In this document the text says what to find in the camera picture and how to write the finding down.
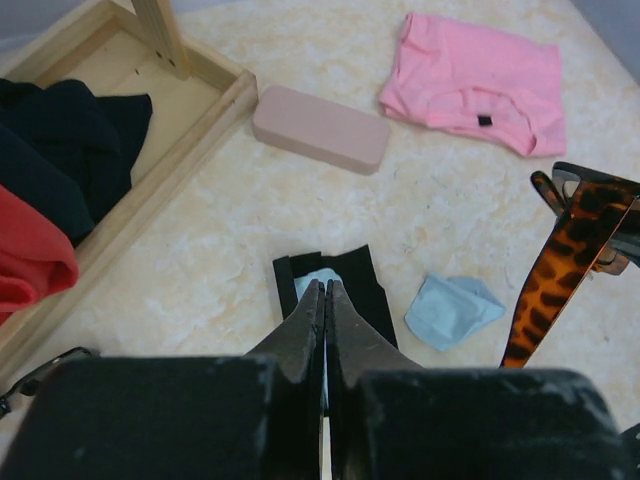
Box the light blue cleaning cloth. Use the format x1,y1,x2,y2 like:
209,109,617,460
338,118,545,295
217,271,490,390
293,267,346,411

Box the tortoiseshell brown sunglasses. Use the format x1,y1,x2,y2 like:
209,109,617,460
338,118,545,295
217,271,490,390
500,162,639,368

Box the wooden clothes rack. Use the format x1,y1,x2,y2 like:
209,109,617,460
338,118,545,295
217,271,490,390
0,0,259,381

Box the red tank top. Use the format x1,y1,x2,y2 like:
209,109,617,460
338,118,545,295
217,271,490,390
1,188,79,322

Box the pink folded t-shirt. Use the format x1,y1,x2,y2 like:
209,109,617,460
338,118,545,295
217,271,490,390
379,12,567,157

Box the pink glasses case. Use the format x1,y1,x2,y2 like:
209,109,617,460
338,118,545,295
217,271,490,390
252,85,391,175

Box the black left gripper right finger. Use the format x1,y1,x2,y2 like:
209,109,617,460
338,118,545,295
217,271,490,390
325,282,635,479

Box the black sunglasses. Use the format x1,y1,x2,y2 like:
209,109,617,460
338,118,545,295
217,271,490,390
1,346,101,418

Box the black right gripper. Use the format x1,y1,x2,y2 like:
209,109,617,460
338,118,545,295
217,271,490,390
620,423,640,479

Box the dark navy garment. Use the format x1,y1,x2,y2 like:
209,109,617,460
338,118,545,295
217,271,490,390
1,79,153,245

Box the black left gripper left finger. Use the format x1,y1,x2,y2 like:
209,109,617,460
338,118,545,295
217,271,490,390
1,282,325,479

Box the black glasses case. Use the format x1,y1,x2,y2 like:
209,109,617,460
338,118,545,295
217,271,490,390
272,245,398,348

